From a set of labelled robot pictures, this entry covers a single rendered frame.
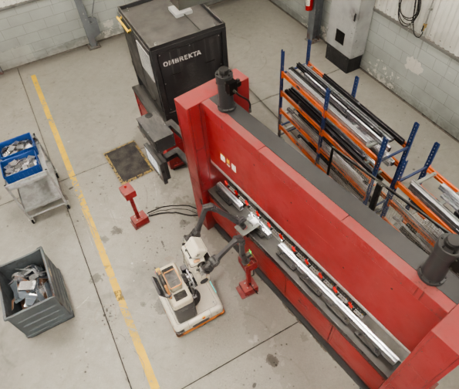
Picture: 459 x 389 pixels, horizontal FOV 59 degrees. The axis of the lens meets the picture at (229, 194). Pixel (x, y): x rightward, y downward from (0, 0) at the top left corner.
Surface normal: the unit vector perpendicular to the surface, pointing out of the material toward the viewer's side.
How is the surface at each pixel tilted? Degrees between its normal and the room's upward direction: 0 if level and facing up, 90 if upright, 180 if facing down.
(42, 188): 0
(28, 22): 90
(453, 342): 0
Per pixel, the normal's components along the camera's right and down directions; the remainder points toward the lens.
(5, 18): 0.47, 0.67
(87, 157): -0.06, -0.62
